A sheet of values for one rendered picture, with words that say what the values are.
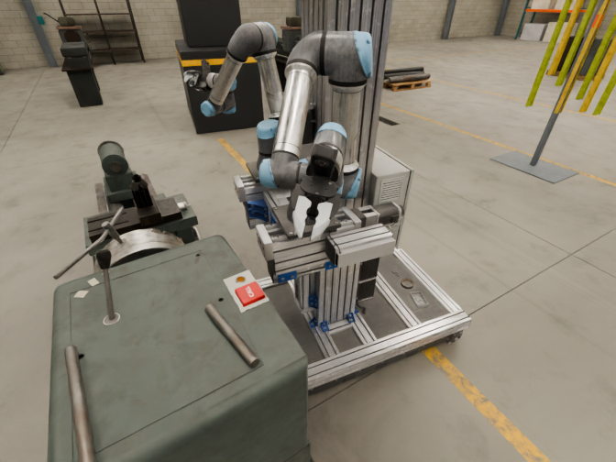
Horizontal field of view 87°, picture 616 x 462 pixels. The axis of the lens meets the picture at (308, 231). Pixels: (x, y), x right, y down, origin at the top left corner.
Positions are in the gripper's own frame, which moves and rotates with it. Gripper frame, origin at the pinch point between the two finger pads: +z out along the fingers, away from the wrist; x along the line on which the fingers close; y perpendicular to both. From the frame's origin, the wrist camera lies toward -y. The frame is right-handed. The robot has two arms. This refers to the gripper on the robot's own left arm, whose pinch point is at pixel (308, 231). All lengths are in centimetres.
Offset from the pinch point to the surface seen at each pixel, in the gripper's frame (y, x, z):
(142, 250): 47, 50, -17
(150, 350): 32.9, 27.5, 15.7
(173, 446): 28.8, 14.2, 31.4
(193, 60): 185, 234, -445
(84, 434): 27, 29, 33
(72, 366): 32, 40, 22
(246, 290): 33.0, 12.3, -4.2
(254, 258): 197, 43, -127
